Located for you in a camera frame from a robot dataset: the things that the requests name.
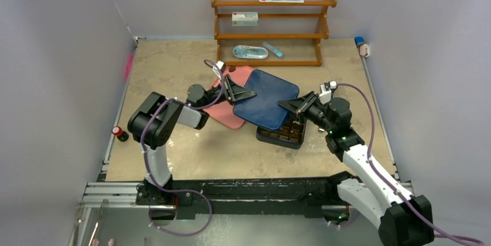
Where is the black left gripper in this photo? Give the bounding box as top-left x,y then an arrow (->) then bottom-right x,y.
201,76 -> 256,110

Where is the blue chocolate tin box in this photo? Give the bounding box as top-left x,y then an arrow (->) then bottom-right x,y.
256,119 -> 306,149

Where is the dark blue tin lid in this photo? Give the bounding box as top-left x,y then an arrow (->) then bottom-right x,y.
233,69 -> 299,130

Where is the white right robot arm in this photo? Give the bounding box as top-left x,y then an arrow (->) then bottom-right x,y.
279,91 -> 435,245

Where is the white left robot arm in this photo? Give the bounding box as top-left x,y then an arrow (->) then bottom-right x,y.
127,75 -> 257,205

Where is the pink plastic tray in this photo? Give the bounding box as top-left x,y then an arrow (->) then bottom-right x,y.
205,67 -> 254,129

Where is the light blue oval package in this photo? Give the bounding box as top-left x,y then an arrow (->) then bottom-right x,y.
233,45 -> 269,60

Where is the light blue small tube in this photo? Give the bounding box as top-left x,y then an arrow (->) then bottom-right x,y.
262,42 -> 283,58

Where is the white green small box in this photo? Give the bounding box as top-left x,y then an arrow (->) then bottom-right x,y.
231,12 -> 259,27

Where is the blue white corner device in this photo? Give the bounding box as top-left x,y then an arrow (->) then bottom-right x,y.
354,36 -> 370,58

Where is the wooden shelf rack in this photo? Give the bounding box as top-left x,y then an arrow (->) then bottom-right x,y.
211,0 -> 338,67

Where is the red black button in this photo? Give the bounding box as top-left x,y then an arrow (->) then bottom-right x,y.
111,126 -> 129,142

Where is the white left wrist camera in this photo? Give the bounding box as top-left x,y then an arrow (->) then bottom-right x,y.
212,61 -> 226,80

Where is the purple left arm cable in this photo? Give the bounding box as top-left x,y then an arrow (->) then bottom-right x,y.
140,59 -> 227,237

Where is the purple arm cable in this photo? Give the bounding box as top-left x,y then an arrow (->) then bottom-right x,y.
140,59 -> 227,237
328,82 -> 484,246

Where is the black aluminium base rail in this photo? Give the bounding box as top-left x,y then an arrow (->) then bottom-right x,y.
83,172 -> 359,219

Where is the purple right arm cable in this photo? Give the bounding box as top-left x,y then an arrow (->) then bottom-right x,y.
328,82 -> 484,246

